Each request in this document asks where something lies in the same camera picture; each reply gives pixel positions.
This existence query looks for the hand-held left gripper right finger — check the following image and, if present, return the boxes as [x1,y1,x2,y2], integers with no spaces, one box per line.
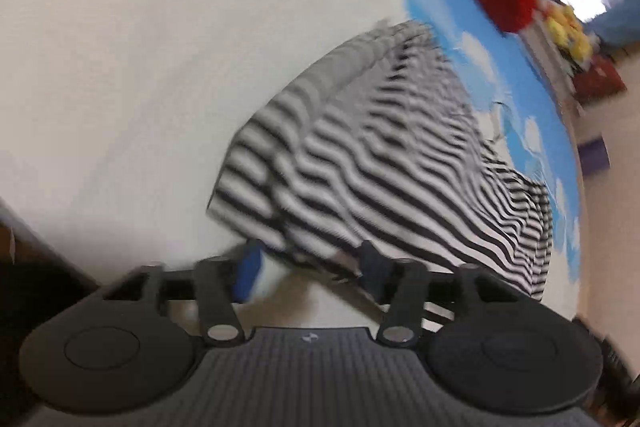
[357,239,523,348]

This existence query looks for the purple box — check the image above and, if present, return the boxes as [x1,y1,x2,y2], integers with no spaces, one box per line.
[579,139,611,176]

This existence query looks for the blue patterned bed sheet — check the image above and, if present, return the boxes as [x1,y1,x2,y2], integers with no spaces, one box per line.
[0,0,582,323]

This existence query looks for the black white striped hoodie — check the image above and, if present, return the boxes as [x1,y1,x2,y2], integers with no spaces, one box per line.
[207,19,554,304]

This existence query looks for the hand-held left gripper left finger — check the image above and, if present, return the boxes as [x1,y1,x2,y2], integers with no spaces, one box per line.
[100,239,266,348]

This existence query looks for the dark red bag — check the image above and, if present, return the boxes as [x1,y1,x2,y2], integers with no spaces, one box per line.
[574,56,627,104]

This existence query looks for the yellow plush toys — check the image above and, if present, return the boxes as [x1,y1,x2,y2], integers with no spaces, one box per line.
[544,3,594,58]

